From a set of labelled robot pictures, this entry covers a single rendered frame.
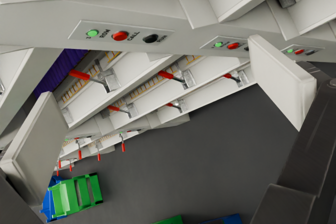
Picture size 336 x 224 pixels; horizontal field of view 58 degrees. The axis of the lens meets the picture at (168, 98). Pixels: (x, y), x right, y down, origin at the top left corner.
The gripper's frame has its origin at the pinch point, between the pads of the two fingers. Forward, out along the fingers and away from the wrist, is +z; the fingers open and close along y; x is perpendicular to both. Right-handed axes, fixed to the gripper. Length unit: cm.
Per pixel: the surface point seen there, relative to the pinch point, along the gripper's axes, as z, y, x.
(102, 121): 72, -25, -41
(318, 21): 29.0, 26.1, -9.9
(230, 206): 60, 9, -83
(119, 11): 14.4, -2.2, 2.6
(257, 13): 27.8, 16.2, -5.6
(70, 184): 130, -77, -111
